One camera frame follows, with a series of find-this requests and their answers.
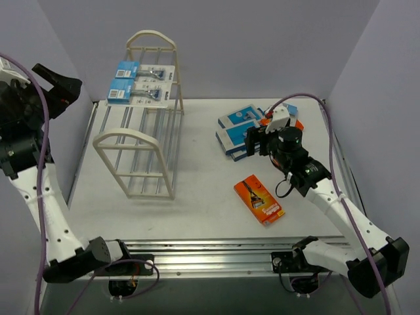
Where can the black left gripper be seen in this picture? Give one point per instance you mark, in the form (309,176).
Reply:
(39,95)

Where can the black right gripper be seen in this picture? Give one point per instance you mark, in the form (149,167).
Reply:
(254,140)

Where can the blue Gillette razor blister pack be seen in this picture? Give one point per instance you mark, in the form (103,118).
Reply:
(144,72)

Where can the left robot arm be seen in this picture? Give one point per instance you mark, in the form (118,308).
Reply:
(27,161)

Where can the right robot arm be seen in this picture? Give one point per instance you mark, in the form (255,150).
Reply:
(374,260)

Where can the cream metal-rod shelf rack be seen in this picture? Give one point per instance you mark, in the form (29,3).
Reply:
(140,146)

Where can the lower blue Harry's box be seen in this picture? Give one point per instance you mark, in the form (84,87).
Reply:
(232,139)

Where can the blue harry's box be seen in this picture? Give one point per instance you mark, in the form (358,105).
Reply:
(232,139)
(246,113)

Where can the upper blue Harry's box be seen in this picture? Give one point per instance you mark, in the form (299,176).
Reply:
(246,113)

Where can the orange Gillette Fusion box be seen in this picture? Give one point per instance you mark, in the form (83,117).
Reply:
(259,200)

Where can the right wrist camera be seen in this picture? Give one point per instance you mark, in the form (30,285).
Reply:
(279,117)

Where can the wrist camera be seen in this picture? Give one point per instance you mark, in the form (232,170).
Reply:
(279,117)
(8,73)

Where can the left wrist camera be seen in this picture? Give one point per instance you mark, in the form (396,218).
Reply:
(8,73)

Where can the aluminium rail frame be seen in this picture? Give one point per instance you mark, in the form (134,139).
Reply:
(206,230)

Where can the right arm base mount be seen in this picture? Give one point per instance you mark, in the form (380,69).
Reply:
(283,262)

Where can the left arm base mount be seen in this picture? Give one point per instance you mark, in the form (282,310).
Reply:
(131,268)

